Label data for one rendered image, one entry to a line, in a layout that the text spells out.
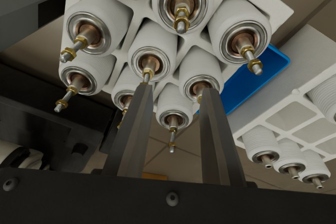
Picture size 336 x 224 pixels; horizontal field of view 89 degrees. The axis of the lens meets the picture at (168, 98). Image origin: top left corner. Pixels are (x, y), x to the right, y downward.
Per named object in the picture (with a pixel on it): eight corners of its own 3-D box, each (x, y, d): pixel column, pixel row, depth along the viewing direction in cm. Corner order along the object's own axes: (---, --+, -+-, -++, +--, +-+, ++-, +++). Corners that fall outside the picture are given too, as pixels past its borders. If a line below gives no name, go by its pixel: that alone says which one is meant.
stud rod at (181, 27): (178, 14, 25) (176, 34, 19) (178, 6, 24) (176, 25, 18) (185, 13, 24) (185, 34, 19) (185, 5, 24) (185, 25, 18)
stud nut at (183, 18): (173, 30, 21) (173, 33, 20) (172, 16, 20) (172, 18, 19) (189, 30, 21) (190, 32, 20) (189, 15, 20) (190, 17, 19)
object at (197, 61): (210, 28, 45) (220, 64, 32) (216, 59, 51) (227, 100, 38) (176, 39, 48) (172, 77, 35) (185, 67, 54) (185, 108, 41)
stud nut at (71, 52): (68, 44, 24) (65, 47, 23) (79, 53, 25) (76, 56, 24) (61, 52, 25) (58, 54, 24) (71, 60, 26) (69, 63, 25)
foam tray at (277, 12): (184, 89, 69) (184, 124, 56) (86, 43, 59) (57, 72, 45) (263, -9, 45) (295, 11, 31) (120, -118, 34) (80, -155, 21)
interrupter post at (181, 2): (182, -8, 25) (181, -3, 22) (193, 4, 26) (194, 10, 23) (171, 6, 26) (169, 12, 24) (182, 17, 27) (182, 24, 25)
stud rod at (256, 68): (241, 50, 28) (254, 76, 23) (241, 44, 28) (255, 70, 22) (247, 49, 28) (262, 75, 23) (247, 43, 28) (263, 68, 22)
